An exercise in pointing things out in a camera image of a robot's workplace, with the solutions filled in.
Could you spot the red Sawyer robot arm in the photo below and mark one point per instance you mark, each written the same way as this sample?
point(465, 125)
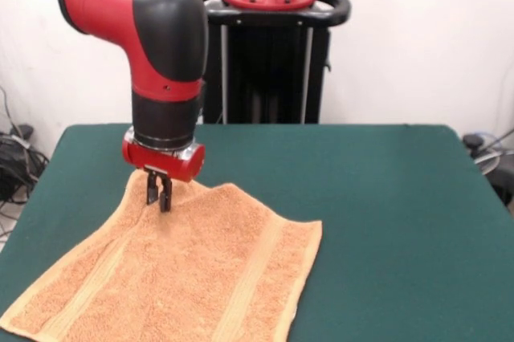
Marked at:
point(160, 37)

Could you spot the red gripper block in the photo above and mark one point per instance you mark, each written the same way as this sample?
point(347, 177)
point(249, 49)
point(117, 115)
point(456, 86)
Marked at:
point(168, 163)

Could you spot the dark green table cloth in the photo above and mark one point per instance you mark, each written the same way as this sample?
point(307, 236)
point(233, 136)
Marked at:
point(381, 177)

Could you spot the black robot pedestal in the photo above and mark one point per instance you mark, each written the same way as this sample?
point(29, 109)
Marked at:
point(265, 69)

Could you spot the tan terry towel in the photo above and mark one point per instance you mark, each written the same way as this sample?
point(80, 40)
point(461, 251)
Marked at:
point(180, 269)

